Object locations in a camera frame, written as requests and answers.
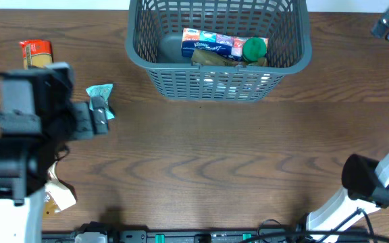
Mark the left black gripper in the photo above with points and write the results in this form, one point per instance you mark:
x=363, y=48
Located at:
x=84, y=124

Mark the teal snack packet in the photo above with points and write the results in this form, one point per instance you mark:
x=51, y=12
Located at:
x=103, y=91

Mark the gold foil snack bag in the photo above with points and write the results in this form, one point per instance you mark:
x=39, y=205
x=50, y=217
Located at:
x=203, y=57

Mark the green lid jar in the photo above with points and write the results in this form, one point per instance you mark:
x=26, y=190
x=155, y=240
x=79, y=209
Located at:
x=254, y=48

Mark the colourful tissue pack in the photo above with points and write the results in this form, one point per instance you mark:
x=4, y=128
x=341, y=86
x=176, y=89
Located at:
x=226, y=46

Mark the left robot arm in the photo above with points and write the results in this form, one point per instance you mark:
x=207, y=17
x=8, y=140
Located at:
x=37, y=120

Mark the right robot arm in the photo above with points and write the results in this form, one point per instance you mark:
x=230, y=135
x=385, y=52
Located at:
x=364, y=190

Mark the white tan pouch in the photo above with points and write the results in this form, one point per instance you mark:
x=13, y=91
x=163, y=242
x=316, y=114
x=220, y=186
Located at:
x=58, y=197

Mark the spaghetti pasta packet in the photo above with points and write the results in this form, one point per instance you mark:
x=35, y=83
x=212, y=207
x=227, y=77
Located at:
x=36, y=53

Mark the grey plastic basket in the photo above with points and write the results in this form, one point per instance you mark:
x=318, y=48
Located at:
x=154, y=38

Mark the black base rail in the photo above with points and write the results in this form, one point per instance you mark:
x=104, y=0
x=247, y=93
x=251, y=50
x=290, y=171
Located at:
x=142, y=235

